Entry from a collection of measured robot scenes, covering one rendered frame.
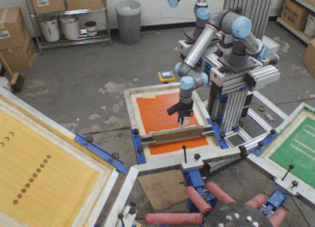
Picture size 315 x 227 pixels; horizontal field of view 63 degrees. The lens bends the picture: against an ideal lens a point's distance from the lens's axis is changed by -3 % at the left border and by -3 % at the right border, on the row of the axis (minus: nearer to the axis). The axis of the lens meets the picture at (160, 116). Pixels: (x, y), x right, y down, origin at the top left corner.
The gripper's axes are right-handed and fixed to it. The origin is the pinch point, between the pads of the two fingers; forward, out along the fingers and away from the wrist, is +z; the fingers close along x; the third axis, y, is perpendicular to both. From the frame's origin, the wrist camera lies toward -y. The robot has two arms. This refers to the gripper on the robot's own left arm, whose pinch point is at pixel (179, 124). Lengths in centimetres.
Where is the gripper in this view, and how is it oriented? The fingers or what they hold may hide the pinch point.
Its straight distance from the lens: 175.4
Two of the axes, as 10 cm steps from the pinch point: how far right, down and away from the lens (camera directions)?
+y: 9.7, -1.4, 1.9
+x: -2.4, -6.6, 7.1
